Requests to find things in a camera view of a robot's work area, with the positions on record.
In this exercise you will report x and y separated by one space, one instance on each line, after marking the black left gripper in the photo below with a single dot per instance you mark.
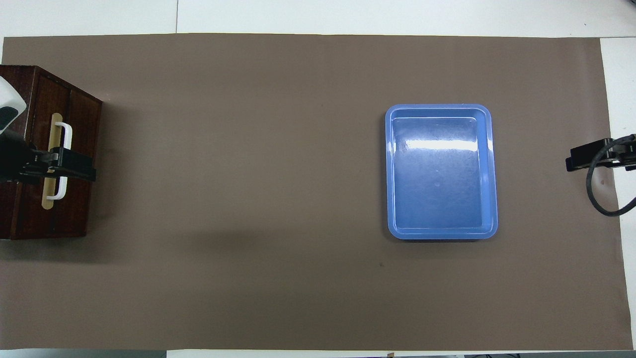
12 156

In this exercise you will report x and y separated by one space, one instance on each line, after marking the dark wooden cabinet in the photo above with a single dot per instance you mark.
79 209

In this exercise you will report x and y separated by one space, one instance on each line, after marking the blue plastic tray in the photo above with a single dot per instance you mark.
442 174

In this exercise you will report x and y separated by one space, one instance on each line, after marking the brown table mat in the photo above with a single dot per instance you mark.
248 199

